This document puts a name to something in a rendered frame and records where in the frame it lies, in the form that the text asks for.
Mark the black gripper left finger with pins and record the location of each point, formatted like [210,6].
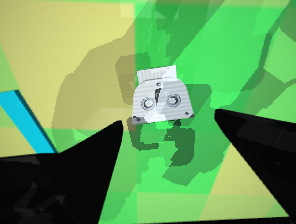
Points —
[79,176]

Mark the grey metal plate with two holes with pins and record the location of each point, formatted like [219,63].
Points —
[159,94]

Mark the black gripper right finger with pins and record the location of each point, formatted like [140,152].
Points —
[268,146]

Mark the cyan flat bar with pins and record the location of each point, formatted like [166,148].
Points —
[17,109]

